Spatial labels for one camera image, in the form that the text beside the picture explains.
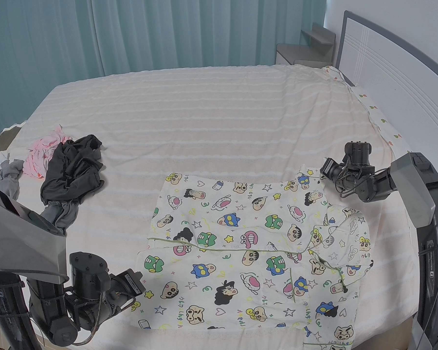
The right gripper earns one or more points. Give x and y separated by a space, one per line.
332 170

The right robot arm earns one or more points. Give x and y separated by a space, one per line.
412 188

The black garment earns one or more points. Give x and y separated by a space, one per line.
71 173

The dark grey garment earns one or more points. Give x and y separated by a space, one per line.
64 217

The blue-green curtain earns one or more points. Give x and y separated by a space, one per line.
149 24

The pink garment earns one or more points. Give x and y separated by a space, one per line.
40 155

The grey and white garment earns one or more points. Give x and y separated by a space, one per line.
9 181

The bed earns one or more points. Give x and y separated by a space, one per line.
204 122

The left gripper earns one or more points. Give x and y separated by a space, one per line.
126 286

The white printed pyjama top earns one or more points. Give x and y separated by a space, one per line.
241 250

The white printed pillow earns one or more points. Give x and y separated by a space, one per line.
337 76
381 122

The grey bedside table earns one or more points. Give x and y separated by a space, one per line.
303 53

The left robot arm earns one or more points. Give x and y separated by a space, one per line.
22 239

